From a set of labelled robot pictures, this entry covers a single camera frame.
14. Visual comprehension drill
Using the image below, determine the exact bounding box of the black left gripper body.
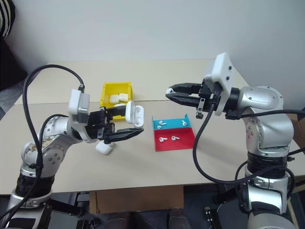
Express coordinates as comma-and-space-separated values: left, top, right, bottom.
86, 108, 115, 143

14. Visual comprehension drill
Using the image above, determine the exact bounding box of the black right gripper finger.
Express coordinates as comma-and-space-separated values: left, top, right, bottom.
165, 93, 201, 107
167, 83, 203, 95

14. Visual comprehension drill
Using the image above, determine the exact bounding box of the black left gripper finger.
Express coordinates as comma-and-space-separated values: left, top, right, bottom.
108, 105, 127, 119
104, 128, 145, 145

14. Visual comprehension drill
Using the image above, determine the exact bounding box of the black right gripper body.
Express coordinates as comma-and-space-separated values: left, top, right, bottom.
195, 79, 218, 119

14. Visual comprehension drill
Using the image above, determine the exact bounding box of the yellow plastic bin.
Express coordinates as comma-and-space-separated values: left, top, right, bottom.
99, 82, 134, 121

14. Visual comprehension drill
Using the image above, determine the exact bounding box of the blue plastic tray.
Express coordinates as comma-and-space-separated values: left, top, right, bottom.
151, 114, 192, 131

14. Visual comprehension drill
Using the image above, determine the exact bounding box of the red plastic tray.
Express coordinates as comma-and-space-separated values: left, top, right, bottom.
153, 127, 196, 152

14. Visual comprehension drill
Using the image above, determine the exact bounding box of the dark rounded shape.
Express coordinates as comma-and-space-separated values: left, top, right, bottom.
168, 207, 190, 229

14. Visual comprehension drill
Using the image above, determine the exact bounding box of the striped garment person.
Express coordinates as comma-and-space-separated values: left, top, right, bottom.
0, 0, 16, 38

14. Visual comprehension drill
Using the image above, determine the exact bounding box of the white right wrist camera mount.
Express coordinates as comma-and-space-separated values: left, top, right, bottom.
205, 52, 235, 116

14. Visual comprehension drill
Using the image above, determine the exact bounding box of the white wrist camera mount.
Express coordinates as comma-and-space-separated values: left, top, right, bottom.
205, 52, 235, 116
68, 89, 91, 127

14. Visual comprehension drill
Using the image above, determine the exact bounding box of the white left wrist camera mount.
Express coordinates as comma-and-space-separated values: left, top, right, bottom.
68, 89, 91, 127

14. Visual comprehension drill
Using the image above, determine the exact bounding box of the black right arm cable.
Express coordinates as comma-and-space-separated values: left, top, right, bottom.
234, 109, 305, 119
192, 94, 294, 187

